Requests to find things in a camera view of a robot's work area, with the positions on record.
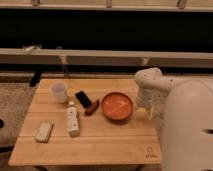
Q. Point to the orange bowl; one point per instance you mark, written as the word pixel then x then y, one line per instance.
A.
pixel 117 106

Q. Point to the wooden table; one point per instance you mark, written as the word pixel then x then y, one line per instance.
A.
pixel 100 141

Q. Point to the black smartphone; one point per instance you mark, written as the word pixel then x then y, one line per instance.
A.
pixel 83 99

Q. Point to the white plastic bottle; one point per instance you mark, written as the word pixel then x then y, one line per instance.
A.
pixel 72 120

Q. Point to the white sponge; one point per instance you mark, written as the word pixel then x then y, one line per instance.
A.
pixel 44 131

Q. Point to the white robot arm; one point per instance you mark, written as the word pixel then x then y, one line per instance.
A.
pixel 186 103

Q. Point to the white shelf rail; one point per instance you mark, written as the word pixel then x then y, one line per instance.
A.
pixel 106 58

